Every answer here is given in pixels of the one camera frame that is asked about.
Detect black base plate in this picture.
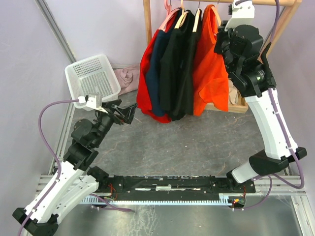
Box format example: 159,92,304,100
96,176,256,202

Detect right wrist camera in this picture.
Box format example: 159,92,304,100
224,0,255,31

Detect black t shirt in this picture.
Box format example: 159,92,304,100
168,17,202,121
159,10,195,113

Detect wooden clothes rack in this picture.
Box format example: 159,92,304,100
142,0,303,114

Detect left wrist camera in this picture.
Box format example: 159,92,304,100
78,94,108,113

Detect cream hanger left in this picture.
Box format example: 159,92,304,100
174,0,188,29

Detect peach hanger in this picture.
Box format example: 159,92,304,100
211,5,221,26

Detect pink cloth on floor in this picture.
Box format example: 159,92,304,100
114,64,140,95

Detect navy blue t shirt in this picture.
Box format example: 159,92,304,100
145,30,170,117

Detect cream hanger right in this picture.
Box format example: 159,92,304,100
192,1,202,32

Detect black t shirt right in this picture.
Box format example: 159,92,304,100
168,17,202,121

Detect cream hanger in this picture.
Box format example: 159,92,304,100
174,0,188,29
192,1,202,32

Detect corner aluminium profile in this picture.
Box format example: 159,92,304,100
35,0,76,63

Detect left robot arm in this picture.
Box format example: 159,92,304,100
12,95,137,236

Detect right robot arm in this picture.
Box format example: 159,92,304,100
214,21,307,192

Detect black t shirt left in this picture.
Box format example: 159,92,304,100
159,10,195,113

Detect aluminium frame rail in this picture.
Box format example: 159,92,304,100
23,100,315,236

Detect orange t shirt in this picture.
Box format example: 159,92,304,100
193,4,229,116

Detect blue cable duct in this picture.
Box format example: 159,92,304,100
81,193,234,206

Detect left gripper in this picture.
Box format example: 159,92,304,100
93,99,138,147

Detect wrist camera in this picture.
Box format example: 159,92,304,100
224,0,255,31
78,94,108,113

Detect red t shirt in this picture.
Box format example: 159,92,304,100
136,10,182,123

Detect white plastic basket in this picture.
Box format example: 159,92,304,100
64,54,121,111

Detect pink hanger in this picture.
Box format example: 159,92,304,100
158,0,180,31

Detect beige cloth in rack base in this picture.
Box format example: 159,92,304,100
228,80,242,105

